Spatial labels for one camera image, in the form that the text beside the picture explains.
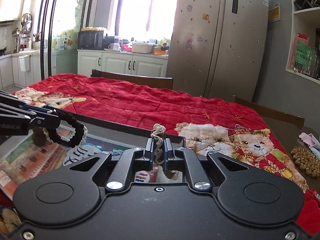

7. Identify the red quilted bedspread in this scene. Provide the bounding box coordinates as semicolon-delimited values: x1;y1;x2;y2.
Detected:
16;74;319;235

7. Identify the white kitchen cabinet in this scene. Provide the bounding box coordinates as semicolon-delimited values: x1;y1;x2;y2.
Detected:
78;49;168;77

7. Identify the white mug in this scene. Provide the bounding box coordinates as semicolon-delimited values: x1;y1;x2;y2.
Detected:
108;43;120;51

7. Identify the black shallow box tray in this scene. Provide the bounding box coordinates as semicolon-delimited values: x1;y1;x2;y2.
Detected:
0;109;187;201

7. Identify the brown fuzzy hair claw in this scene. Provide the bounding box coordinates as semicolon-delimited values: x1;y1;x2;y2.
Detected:
31;127;49;147

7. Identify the white wall shelf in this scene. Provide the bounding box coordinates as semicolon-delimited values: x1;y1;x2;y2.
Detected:
285;0;319;84

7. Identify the green sign card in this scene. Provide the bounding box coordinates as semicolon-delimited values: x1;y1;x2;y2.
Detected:
294;41;314;75

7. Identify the silver double-door refrigerator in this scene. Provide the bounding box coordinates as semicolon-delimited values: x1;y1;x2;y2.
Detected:
167;0;268;101

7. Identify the cream crochet scrunchie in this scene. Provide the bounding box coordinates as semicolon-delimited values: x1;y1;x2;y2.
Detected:
151;124;179;181

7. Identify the white basin on counter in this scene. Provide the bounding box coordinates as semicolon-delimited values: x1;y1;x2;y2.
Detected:
132;42;156;54

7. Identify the black microwave oven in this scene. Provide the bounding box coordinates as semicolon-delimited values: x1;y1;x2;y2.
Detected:
78;30;107;50

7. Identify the black braided scrunchie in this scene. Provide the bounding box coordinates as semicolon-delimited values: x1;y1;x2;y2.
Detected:
43;110;88;149

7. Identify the dark wooden chair right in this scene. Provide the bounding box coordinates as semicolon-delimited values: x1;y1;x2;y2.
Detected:
233;95;305;128

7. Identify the dark wooden chair back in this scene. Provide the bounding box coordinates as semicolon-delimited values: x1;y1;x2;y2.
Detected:
91;69;174;89

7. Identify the dark wooden chair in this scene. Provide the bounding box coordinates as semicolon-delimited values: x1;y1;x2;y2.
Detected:
91;69;174;89
233;95;305;128

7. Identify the brown beaded coaster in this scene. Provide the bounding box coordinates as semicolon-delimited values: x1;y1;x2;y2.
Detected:
291;146;320;178

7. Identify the black sliding door frame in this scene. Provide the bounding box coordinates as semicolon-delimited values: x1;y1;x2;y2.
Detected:
37;0;57;80

